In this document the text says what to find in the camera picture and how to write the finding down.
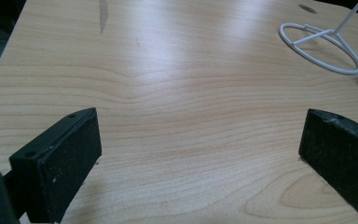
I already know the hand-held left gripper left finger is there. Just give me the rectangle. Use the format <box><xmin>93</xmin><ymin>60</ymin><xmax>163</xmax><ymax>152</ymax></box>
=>
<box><xmin>8</xmin><ymin>107</ymin><xmax>103</xmax><ymax>224</ymax></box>

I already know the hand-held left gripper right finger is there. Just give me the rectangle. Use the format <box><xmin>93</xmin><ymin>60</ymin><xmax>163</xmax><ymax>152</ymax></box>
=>
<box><xmin>297</xmin><ymin>108</ymin><xmax>358</xmax><ymax>224</ymax></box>

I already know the white wire stand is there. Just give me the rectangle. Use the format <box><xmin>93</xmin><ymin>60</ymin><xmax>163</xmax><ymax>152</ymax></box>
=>
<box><xmin>279</xmin><ymin>0</ymin><xmax>358</xmax><ymax>76</ymax></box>

